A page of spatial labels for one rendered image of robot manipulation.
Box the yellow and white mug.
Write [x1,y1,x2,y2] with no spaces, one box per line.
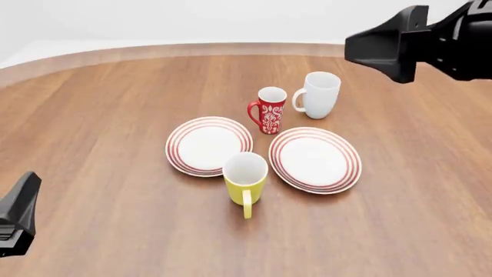
[221,151,269,220]

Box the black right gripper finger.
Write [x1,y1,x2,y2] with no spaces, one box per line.
[344,28,418,85]
[371,5,430,33]

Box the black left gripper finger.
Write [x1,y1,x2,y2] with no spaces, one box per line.
[0,171,42,233]

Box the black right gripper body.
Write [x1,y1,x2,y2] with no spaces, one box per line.
[416,0,492,82]

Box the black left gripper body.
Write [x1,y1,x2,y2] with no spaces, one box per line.
[0,218,37,258]

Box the red patterned mug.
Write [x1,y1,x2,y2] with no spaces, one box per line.
[247,85,288,135]

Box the white plate with red rings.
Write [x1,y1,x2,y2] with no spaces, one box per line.
[165,115,254,178]
[268,126,363,195]

